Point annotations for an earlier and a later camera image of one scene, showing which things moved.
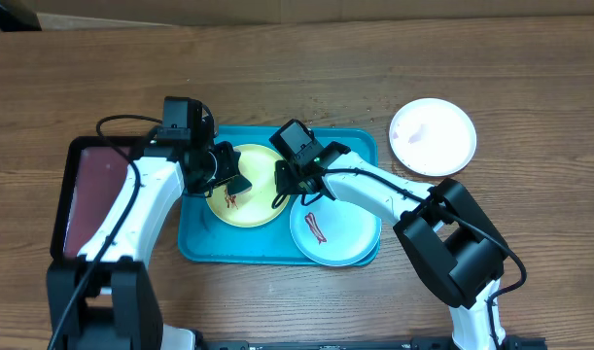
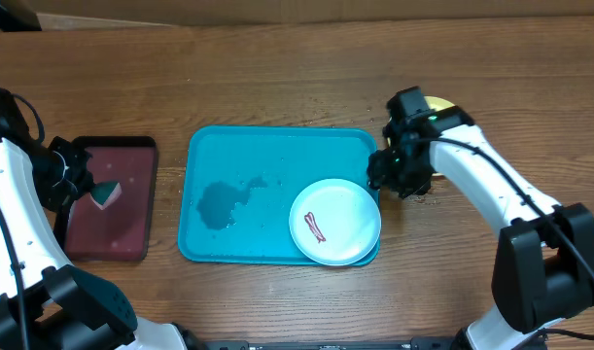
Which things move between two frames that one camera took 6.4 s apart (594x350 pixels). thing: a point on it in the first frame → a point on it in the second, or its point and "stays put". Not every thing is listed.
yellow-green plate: (252, 208) → (434, 103)
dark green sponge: (238, 185) → (105, 192)
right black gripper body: (289, 184) → (404, 172)
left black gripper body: (215, 167) → (60, 172)
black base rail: (407, 344) stays put
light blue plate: (334, 232) stays put
